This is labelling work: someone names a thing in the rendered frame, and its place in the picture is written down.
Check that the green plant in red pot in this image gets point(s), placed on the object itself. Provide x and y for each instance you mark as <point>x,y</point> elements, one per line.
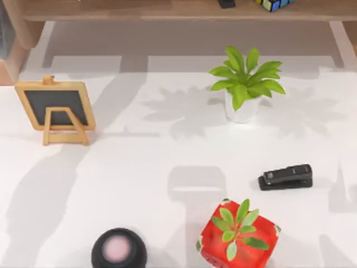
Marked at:
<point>237,234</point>

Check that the multicoloured puzzle cube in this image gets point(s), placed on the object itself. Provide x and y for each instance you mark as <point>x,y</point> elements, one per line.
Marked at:
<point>273,4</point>

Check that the black round pot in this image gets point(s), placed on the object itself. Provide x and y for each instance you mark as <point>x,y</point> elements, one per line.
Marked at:
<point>118,248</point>

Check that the green plant in white pot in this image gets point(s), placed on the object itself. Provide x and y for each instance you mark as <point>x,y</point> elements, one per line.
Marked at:
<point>242,83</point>

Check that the wooden shelf unit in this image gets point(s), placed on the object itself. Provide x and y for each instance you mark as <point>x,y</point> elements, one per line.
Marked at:
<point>167,11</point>

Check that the wooden framed blackboard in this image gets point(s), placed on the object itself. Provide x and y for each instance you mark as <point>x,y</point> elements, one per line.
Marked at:
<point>55,106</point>

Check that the black stapler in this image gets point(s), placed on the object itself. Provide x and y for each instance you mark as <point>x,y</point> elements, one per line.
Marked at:
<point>287,177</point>

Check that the small black object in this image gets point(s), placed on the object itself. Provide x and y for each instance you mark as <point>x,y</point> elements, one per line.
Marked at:
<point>226,2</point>

